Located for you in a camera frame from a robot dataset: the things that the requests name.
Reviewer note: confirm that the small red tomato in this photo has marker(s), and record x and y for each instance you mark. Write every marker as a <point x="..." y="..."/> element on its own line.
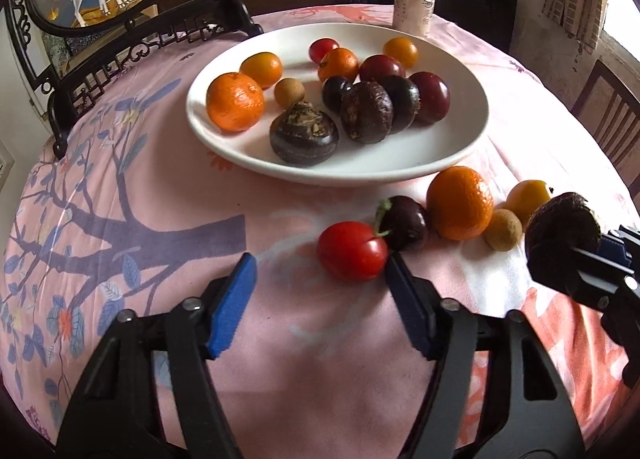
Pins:
<point x="322" y="50"/>

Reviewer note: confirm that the large mandarin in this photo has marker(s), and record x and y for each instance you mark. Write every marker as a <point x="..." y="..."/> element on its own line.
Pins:
<point x="235" y="101"/>

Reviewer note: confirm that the white oval plate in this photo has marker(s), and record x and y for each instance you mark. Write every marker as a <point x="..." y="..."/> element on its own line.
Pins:
<point x="400" y="159"/>

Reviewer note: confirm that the small dark red plum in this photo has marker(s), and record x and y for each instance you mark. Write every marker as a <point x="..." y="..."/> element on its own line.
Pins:
<point x="381" y="68"/>

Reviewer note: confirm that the large dark red plum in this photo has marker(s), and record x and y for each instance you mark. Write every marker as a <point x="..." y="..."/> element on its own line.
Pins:
<point x="432" y="96"/>

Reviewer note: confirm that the white beverage can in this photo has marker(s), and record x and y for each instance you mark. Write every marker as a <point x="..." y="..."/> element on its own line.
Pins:
<point x="413" y="9"/>

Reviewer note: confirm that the dark carved frame panel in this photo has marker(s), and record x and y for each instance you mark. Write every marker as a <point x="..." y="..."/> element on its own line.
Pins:
<point x="20" y="29"/>

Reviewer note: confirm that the dark cherry with stem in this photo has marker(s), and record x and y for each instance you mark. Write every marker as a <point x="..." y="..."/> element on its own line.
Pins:
<point x="405" y="223"/>

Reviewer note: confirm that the dark wooden chair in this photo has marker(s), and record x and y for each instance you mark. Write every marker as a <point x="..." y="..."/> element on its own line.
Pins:
<point x="607" y="109"/>

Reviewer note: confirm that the dark purple plum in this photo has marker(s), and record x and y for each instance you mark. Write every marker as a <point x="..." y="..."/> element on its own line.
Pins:
<point x="334" y="94"/>
<point x="405" y="101"/>

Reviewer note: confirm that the pink printed tablecloth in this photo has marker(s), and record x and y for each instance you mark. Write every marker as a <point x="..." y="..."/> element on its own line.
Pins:
<point x="150" y="189"/>

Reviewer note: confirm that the small yellow orange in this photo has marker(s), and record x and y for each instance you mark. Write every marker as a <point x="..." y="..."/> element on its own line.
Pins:
<point x="400" y="52"/>

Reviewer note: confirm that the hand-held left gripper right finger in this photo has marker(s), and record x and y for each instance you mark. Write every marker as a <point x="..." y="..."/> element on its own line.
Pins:
<point x="410" y="304"/>

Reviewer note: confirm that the brown longan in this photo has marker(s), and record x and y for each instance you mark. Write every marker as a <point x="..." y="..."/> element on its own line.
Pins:
<point x="502" y="234"/>
<point x="289" y="92"/>

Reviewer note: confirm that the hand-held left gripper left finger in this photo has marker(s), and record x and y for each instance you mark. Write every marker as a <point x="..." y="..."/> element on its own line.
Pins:
<point x="232" y="304"/>

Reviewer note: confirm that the large yellow orange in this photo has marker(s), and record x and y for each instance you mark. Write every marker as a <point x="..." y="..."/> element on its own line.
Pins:
<point x="261" y="70"/>

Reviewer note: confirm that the wrinkled dark passion fruit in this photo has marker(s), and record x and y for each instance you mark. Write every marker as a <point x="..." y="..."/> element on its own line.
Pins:
<point x="366" y="111"/>

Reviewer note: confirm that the bright window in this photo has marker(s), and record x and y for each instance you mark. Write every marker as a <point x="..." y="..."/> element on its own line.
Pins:
<point x="625" y="4"/>

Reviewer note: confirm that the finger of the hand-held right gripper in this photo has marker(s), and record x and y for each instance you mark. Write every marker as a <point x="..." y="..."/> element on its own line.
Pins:
<point x="585" y="279"/>
<point x="616" y="249"/>

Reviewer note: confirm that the large red tomato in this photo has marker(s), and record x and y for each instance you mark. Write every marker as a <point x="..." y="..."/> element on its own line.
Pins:
<point x="352" y="251"/>

